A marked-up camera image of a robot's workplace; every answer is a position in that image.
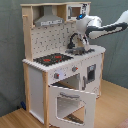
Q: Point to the white toy oven door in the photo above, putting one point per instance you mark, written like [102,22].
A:
[65,101]

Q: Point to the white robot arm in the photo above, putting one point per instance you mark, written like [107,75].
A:
[90,26]

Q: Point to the wooden toy kitchen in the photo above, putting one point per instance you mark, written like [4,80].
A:
[46,40]

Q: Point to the right stove knob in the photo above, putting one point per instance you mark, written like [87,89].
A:
[74,68]

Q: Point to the stove knob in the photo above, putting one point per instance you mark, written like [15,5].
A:
[74,68]
[56,75]

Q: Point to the black toy stovetop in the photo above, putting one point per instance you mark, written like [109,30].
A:
[52,59]

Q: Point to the left stove knob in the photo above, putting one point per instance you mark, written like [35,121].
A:
[56,75]

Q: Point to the grey toy sink basin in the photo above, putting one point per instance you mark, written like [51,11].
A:
[78,51]

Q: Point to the black toy faucet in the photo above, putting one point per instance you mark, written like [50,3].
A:
[73,41]

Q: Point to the grey toy ice dispenser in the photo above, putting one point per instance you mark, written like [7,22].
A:
[91,73]

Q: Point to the grey toy range hood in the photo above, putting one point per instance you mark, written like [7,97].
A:
[48,18]

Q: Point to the grey backdrop curtain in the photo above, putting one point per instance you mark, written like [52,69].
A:
[12,48]

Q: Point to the toy microwave with door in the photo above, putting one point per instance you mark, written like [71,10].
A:
[74,10]

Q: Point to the grey cabinet door handle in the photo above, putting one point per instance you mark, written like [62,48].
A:
[84,83]

